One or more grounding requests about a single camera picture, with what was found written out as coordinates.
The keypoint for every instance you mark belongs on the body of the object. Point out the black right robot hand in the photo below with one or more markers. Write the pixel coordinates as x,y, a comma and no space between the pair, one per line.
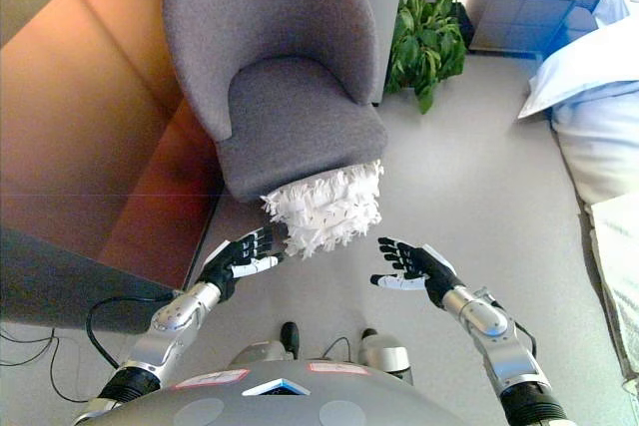
422,266

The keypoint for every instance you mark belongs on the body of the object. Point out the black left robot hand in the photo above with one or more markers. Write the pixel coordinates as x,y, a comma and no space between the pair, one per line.
234,260

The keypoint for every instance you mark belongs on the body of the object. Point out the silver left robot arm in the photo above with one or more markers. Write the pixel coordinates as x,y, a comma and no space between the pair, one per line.
165,333

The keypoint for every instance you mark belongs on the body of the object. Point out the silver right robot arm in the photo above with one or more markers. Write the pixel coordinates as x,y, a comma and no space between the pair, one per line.
504,346

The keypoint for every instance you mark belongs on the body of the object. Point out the white fringed pillow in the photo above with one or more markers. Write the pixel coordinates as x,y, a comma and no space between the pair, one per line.
324,211

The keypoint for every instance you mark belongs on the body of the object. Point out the white bed pillow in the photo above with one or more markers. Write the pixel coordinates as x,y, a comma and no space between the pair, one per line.
581,72

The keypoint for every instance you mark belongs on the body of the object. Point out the silver left robot leg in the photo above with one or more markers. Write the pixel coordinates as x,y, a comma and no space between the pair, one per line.
279,343

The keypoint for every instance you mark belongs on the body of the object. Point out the silver robot leg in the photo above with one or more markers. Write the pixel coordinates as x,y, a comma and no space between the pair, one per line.
279,343
384,353

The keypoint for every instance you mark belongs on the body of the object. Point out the silver right robot leg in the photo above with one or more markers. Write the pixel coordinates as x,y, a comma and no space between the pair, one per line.
384,353

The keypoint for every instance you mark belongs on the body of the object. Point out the grey robot torso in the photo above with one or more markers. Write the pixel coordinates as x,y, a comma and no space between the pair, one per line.
279,396

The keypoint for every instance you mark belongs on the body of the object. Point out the grey fabric armchair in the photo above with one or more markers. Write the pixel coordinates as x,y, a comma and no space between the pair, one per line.
279,72

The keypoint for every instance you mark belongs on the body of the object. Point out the brown wooden cabinet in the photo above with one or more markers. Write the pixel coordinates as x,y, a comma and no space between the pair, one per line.
95,112

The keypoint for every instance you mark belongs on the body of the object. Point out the green potted plant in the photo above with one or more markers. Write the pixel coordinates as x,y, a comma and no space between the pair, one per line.
424,44

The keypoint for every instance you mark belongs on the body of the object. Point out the white bed with duvet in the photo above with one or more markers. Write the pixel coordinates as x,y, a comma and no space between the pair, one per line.
606,136

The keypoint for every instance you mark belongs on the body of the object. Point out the white nightstand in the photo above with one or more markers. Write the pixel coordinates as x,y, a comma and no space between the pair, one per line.
524,9

